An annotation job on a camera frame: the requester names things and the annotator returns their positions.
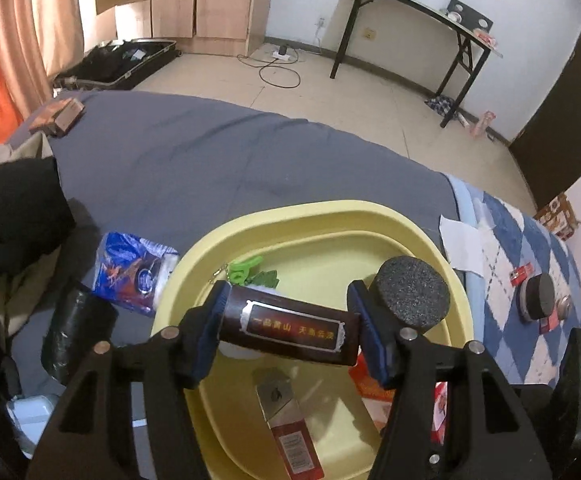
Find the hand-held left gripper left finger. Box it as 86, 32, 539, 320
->
25, 280, 232, 480

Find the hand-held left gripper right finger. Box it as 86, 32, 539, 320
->
347, 279, 553, 480

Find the black foam disc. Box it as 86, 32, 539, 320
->
519, 274, 556, 322
367, 256, 452, 341

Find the dark brown cigarette box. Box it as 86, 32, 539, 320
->
220, 285, 361, 367

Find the yellow plastic basin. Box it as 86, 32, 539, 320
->
151, 200, 475, 480

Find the red silver-topped cigarette pack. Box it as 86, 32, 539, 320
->
254, 367, 326, 480

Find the green plastic clip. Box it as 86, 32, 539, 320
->
228, 256, 264, 285

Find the blue snack packet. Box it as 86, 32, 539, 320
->
92, 231, 180, 317

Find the white paper sheet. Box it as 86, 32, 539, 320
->
439, 215, 486, 276

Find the black plastic bag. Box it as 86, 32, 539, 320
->
40, 282, 118, 386

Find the printed cardboard box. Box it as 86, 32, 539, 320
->
535, 192, 581, 241

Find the beige garment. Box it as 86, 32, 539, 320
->
0, 132, 96, 346

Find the light blue case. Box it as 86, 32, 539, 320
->
5, 394, 61, 446

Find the black garment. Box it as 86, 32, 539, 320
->
0, 156, 101, 281

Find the pink bottle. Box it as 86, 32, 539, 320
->
471, 111, 497, 137

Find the small brown box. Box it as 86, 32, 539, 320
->
29, 100, 86, 137

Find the dark door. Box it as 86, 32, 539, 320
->
509, 17, 581, 211

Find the black suitcase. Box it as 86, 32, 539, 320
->
52, 37, 181, 92

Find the wooden wardrobe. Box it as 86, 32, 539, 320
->
93, 0, 284, 57

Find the black box with holes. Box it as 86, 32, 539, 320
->
445, 0, 493, 31

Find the orange beige curtain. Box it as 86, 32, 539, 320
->
0, 0, 98, 153

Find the black cable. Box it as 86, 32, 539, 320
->
238, 52, 302, 89

